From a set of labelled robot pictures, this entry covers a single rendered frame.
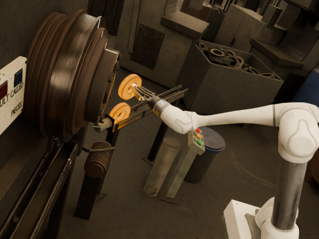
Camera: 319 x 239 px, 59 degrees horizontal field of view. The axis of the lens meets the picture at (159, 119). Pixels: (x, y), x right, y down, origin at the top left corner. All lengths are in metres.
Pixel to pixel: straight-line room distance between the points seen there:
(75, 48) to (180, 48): 2.87
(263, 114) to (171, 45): 2.52
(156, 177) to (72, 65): 1.39
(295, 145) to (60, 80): 0.83
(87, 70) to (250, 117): 0.77
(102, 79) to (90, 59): 0.07
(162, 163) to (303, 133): 1.12
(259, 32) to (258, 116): 3.51
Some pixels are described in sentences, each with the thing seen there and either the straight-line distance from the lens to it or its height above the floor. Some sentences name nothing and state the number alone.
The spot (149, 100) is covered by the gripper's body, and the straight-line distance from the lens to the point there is 1.48.
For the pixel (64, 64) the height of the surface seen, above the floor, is 1.24.
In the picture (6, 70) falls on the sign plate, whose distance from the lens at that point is 0.80.
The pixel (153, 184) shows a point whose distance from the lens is 2.15.
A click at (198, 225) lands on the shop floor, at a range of 2.26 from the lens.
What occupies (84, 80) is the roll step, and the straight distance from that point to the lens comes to 0.90.
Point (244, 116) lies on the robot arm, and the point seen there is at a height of 1.09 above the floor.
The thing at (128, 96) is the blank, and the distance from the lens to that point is 1.60.
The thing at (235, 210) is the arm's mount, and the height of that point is 0.47.
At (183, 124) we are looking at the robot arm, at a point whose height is 0.93.
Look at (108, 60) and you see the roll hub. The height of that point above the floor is 1.24.
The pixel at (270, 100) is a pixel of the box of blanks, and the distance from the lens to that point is 3.70.
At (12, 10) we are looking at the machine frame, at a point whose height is 1.38.
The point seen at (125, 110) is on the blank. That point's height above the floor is 0.74.
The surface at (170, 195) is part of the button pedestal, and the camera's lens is 2.29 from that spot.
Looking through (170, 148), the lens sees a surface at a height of 0.51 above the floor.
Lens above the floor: 1.62
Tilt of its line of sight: 31 degrees down
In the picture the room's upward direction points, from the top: 22 degrees clockwise
